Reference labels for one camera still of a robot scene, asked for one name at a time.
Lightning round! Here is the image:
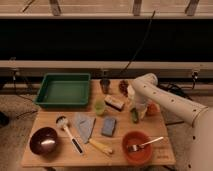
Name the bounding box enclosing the green pepper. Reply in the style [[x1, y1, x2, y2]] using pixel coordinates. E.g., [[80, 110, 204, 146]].
[[131, 108, 139, 123]]

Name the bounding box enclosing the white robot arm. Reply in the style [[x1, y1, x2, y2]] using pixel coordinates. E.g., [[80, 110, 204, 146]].
[[131, 73, 213, 171]]

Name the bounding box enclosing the small metal cup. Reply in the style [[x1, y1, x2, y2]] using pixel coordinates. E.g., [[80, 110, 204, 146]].
[[100, 79, 110, 94]]

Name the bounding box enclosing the light green plastic cup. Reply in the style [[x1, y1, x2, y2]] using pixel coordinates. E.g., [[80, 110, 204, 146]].
[[94, 100, 106, 116]]

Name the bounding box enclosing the orange round fruit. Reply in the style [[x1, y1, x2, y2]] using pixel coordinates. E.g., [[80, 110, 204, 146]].
[[147, 103, 158, 116]]

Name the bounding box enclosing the dark red grape bunch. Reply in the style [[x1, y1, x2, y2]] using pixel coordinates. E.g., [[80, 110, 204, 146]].
[[119, 80, 128, 96]]

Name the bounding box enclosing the blue sponge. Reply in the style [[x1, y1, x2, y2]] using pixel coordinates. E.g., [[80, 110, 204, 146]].
[[101, 116, 116, 137]]

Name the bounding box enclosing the metal fork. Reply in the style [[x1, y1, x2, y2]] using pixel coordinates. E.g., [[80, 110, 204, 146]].
[[127, 137, 164, 152]]

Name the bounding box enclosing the orange bowl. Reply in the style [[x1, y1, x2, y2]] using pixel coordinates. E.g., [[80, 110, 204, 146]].
[[122, 131, 152, 166]]

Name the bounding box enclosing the grey folded cloth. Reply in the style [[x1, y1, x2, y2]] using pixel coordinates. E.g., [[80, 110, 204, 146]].
[[73, 113, 96, 143]]

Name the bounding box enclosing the green plastic tray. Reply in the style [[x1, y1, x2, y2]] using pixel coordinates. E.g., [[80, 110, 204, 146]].
[[35, 73, 91, 108]]

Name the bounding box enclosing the dark purple bowl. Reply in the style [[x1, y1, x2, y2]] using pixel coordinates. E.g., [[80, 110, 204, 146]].
[[29, 127, 59, 155]]

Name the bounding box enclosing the black cable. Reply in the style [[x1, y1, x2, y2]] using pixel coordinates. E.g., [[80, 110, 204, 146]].
[[117, 9, 157, 78]]

